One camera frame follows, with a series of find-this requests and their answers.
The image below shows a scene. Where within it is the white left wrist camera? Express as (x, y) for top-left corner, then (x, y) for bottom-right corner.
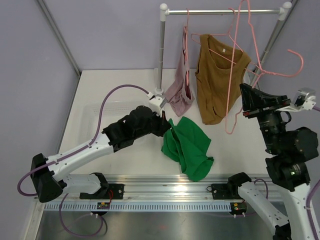
(147, 92), (167, 117)

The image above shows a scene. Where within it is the white slotted cable duct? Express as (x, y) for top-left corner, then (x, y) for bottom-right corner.
(44, 201), (231, 212)

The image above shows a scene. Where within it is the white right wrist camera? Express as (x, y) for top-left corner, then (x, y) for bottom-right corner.
(293, 87), (316, 112)

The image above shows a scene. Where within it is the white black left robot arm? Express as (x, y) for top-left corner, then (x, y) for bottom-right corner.
(30, 105), (172, 203)

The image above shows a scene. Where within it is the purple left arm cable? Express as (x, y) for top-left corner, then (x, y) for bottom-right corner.
(16, 84), (151, 197)

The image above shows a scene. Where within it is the brown tank top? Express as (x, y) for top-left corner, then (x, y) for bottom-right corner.
(195, 34), (251, 125)

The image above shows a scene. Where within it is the green tank top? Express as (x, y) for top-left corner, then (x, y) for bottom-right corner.
(161, 116), (215, 182)

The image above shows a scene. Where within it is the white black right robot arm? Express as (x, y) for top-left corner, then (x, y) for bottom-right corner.
(207, 83), (320, 240)

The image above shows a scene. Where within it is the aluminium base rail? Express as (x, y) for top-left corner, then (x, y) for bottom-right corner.
(59, 174), (281, 204)

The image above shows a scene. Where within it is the mauve pink tank top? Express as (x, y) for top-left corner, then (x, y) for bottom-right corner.
(164, 30), (195, 117)

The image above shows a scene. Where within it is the pink hanger holding mauve top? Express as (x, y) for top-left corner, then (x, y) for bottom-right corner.
(182, 8), (190, 86)

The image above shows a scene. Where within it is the pink hanger holding brown top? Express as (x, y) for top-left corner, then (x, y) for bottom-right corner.
(208, 8), (244, 64)

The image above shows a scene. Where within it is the white metal clothes rack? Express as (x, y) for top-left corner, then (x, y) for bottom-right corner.
(152, 1), (293, 101)

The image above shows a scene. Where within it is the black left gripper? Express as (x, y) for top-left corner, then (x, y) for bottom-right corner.
(134, 108), (172, 140)

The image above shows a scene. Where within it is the pink wire hanger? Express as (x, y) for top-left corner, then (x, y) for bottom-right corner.
(224, 0), (305, 135)

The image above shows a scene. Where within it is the aluminium frame post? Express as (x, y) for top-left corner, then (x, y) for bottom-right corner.
(35, 0), (82, 78)

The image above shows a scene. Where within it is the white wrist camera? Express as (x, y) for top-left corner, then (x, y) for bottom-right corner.
(147, 92), (167, 117)
(293, 87), (316, 112)

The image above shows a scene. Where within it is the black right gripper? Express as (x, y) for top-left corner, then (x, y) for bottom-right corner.
(240, 83), (290, 154)

